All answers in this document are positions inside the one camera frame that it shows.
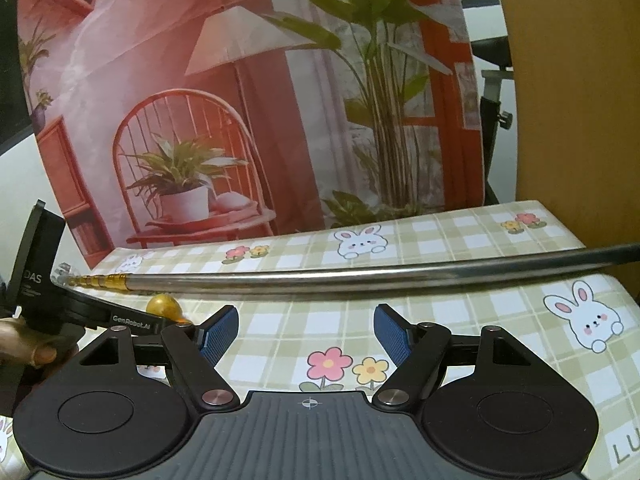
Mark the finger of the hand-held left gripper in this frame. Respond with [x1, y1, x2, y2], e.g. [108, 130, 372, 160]
[64, 292, 166, 335]

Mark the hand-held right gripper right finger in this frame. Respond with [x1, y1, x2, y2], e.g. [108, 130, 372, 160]
[372, 304, 538, 409]

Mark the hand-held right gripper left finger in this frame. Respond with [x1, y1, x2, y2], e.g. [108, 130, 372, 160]
[75, 305, 240, 410]

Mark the small golden yellow citrus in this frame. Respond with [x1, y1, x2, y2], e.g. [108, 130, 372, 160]
[146, 295, 191, 325]

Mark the person's left hand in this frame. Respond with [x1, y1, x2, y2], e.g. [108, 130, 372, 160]
[0, 317, 57, 367]

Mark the steel rod with gold tip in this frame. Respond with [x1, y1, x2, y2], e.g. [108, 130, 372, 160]
[55, 242, 640, 297]

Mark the checked rabbit print tablecloth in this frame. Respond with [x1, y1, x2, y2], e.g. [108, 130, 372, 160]
[0, 200, 640, 480]

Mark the printed room backdrop cloth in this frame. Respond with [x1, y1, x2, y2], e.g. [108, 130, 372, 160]
[17, 0, 488, 268]

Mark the brown wooden board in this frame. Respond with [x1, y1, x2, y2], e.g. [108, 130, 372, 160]
[487, 0, 640, 251]

